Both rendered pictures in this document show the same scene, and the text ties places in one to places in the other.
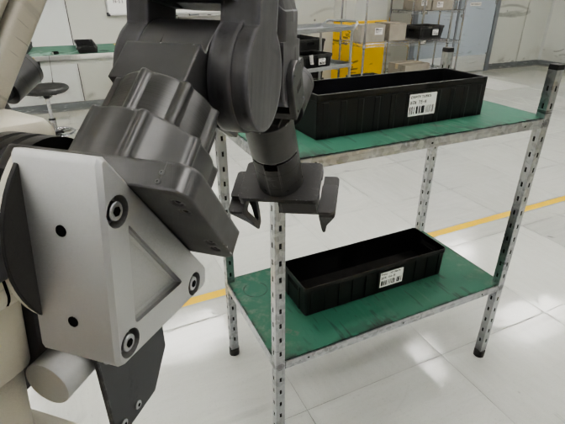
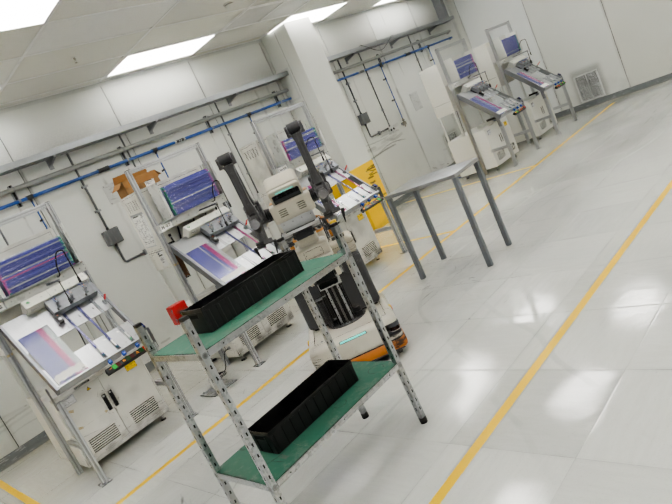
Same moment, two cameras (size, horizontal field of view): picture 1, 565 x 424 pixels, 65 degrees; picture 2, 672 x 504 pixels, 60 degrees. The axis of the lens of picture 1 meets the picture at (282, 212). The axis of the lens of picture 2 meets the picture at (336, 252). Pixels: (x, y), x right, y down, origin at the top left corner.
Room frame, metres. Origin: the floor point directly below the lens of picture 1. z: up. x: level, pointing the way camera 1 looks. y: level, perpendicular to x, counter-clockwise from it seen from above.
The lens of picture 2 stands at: (3.89, -0.59, 1.48)
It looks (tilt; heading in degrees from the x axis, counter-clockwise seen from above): 11 degrees down; 164
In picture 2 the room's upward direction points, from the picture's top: 25 degrees counter-clockwise
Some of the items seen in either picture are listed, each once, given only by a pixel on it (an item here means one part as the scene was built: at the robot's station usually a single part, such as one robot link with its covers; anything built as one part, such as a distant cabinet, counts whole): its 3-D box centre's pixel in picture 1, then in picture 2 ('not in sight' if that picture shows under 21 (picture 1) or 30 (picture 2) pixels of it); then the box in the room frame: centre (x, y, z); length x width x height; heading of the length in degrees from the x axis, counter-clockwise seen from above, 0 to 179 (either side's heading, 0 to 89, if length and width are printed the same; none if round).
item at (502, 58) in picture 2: not in sight; (512, 84); (-4.35, 5.68, 0.95); 1.36 x 0.82 x 1.90; 25
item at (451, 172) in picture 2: not in sight; (448, 220); (-0.53, 1.69, 0.40); 0.70 x 0.45 x 0.80; 30
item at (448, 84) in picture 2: not in sight; (468, 108); (-3.75, 4.36, 0.95); 1.36 x 0.82 x 1.90; 25
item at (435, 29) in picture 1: (422, 31); not in sight; (5.65, -1.67, 0.82); 0.40 x 0.30 x 0.14; 121
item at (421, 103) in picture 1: (388, 99); (245, 290); (1.27, -0.30, 1.01); 0.57 x 0.17 x 0.11; 116
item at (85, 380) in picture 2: not in sight; (87, 368); (-0.83, -1.38, 0.66); 1.01 x 0.73 x 1.31; 25
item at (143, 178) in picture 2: not in sight; (149, 174); (-1.75, -0.28, 1.82); 0.68 x 0.30 x 0.20; 115
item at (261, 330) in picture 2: not in sight; (237, 314); (-1.61, -0.16, 0.31); 0.70 x 0.65 x 0.62; 115
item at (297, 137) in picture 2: not in sight; (307, 158); (0.59, 0.43, 1.40); 0.11 x 0.06 x 0.43; 72
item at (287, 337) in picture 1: (368, 232); (292, 376); (1.30, -0.29, 0.55); 0.91 x 0.46 x 1.10; 115
